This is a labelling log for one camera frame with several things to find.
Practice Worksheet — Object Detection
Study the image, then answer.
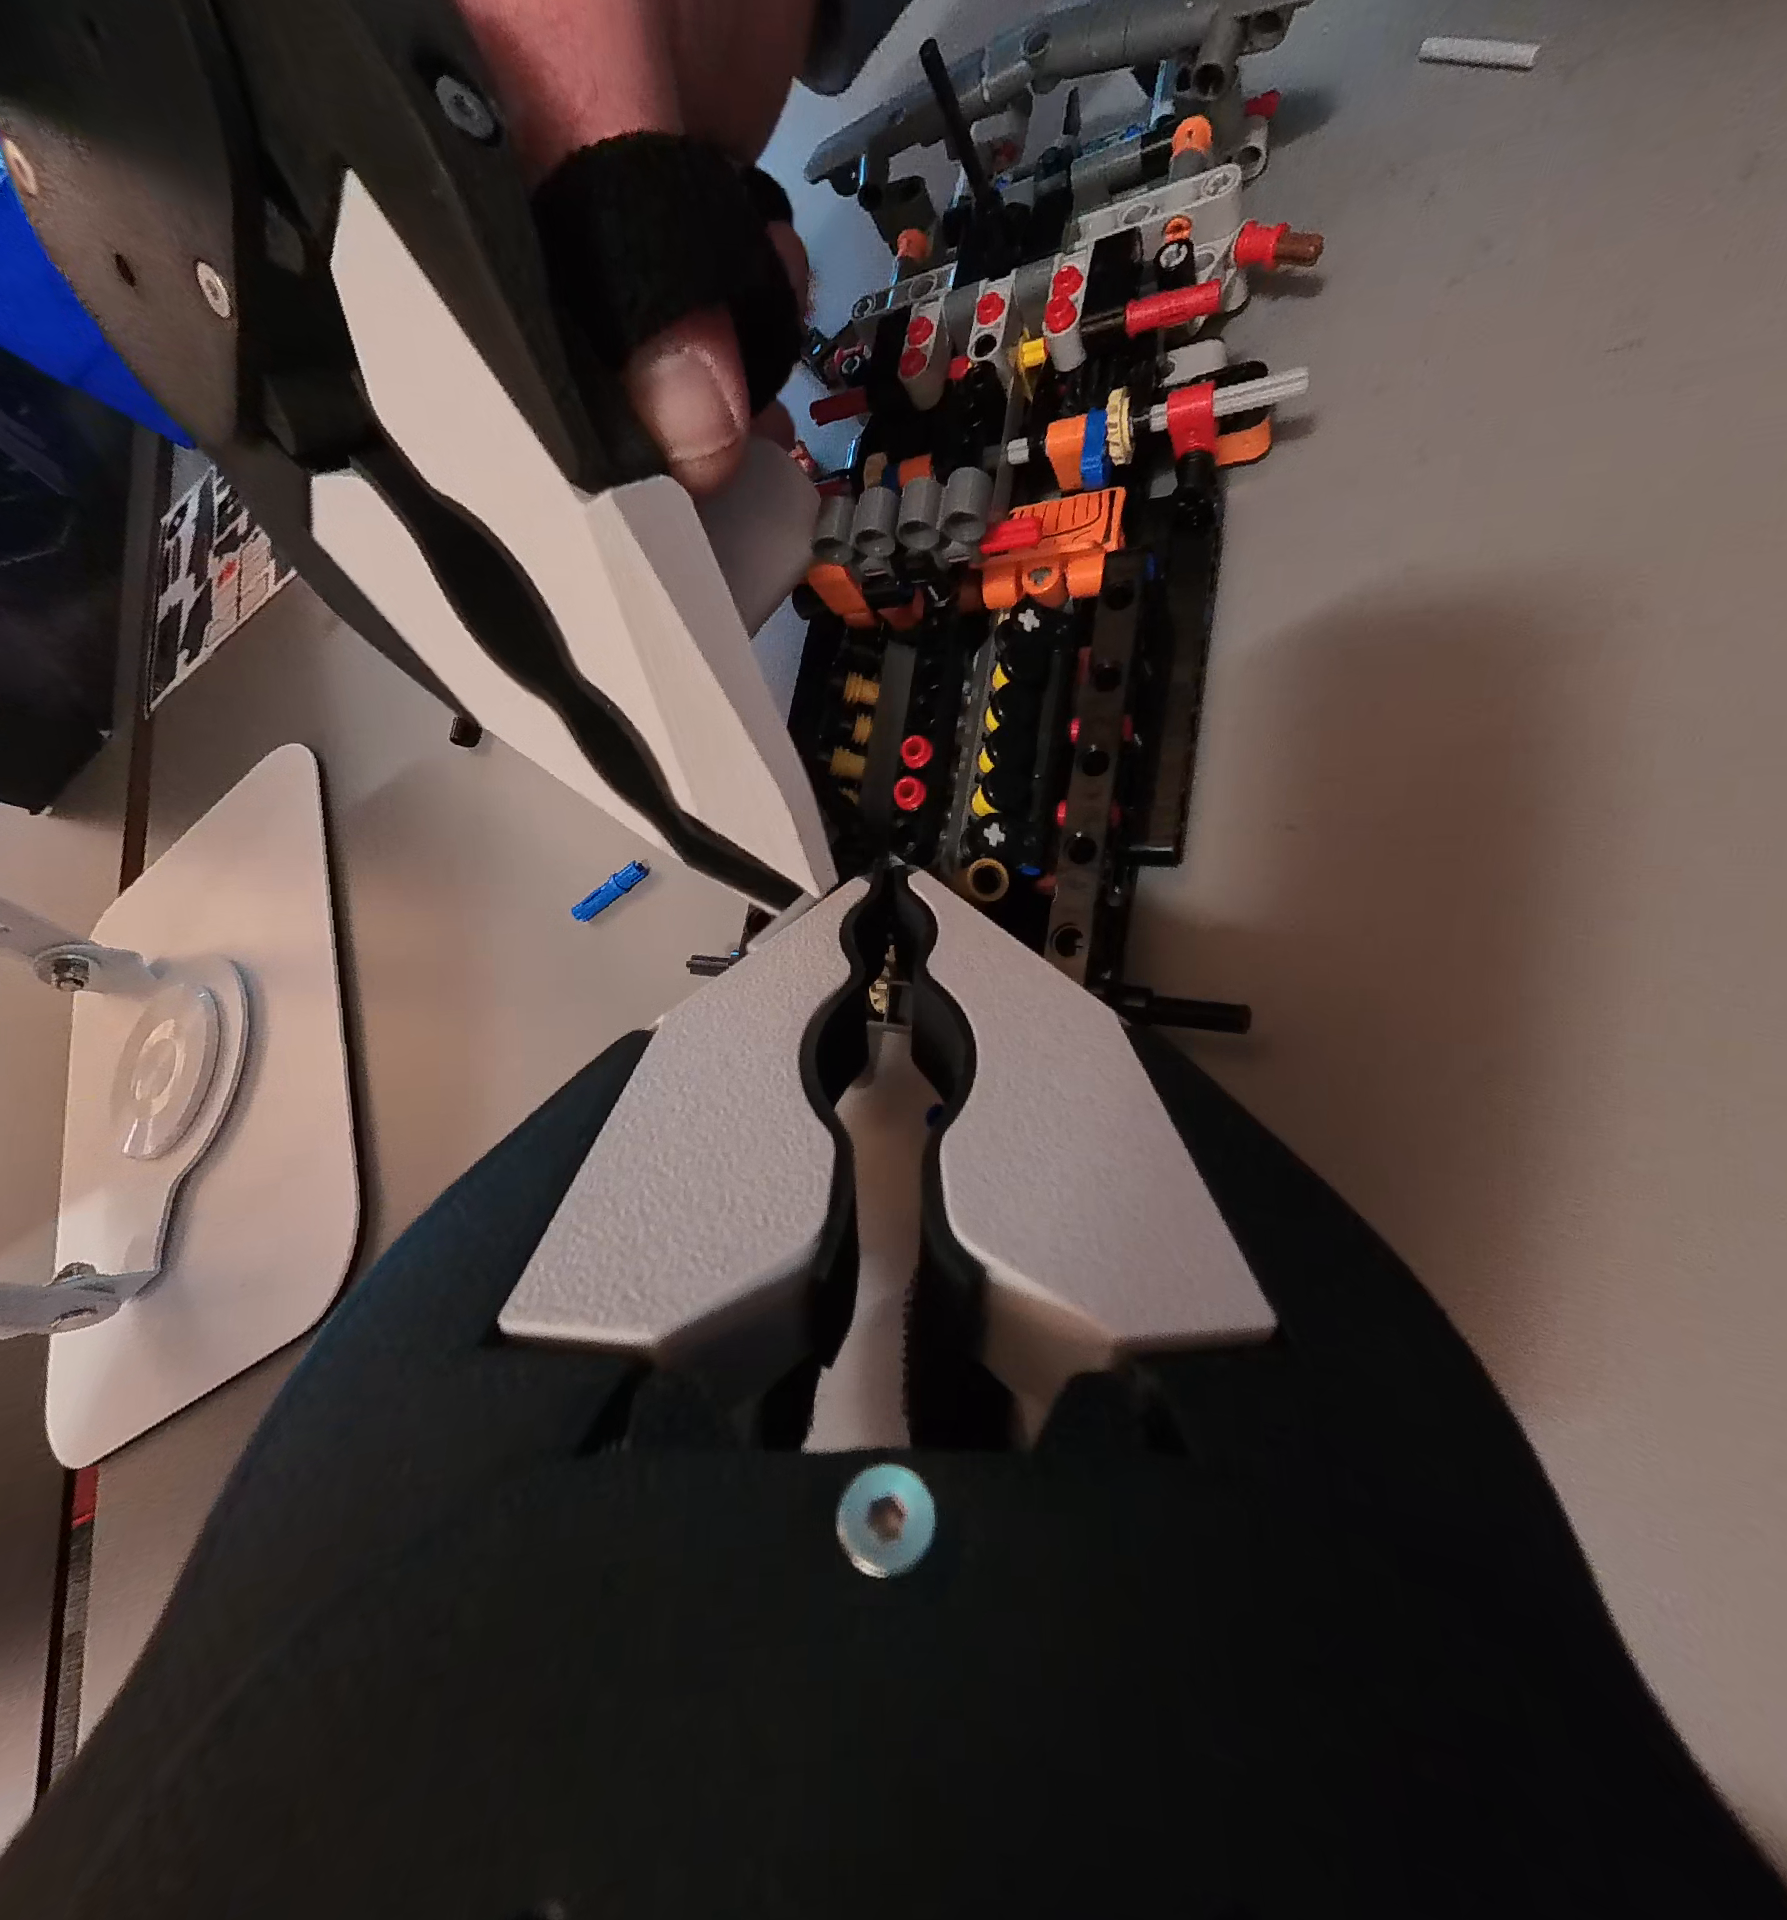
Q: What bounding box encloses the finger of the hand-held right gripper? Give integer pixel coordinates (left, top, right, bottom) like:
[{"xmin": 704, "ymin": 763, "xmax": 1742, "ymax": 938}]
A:
[
  {"xmin": 326, "ymin": 164, "xmax": 841, "ymax": 909},
  {"xmin": 308, "ymin": 434, "xmax": 812, "ymax": 912}
]

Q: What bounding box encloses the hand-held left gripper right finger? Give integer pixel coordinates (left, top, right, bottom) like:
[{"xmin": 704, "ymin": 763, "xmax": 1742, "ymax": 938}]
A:
[{"xmin": 893, "ymin": 870, "xmax": 1281, "ymax": 1453}]

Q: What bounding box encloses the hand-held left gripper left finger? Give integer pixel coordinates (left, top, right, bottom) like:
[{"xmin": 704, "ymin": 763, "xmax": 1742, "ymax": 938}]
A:
[{"xmin": 495, "ymin": 870, "xmax": 897, "ymax": 1449}]

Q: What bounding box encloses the multicolour lego car chassis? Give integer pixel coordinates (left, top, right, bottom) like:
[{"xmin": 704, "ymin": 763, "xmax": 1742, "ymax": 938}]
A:
[{"xmin": 691, "ymin": 0, "xmax": 1330, "ymax": 1036}]

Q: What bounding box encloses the person's right hand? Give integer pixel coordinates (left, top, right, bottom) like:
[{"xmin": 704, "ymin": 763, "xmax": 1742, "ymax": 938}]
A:
[{"xmin": 452, "ymin": 0, "xmax": 821, "ymax": 501}]

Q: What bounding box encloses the black and white marker sheet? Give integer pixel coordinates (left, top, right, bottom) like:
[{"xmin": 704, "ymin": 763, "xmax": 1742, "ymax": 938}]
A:
[{"xmin": 147, "ymin": 448, "xmax": 297, "ymax": 717}]

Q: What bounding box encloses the blue plastic bin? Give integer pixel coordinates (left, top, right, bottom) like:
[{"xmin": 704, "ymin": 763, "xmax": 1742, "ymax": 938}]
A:
[{"xmin": 0, "ymin": 120, "xmax": 204, "ymax": 452}]

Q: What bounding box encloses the dark box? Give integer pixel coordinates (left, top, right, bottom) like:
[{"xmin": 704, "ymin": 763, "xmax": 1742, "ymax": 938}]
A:
[{"xmin": 0, "ymin": 323, "xmax": 160, "ymax": 813}]

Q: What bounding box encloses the white monitor stand base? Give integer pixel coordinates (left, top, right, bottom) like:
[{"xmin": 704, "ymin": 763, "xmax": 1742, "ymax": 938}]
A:
[{"xmin": 45, "ymin": 744, "xmax": 361, "ymax": 1469}]

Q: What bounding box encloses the silver metal stand bracket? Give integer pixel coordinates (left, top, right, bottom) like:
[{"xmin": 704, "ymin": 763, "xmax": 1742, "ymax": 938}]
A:
[{"xmin": 0, "ymin": 861, "xmax": 252, "ymax": 1337}]

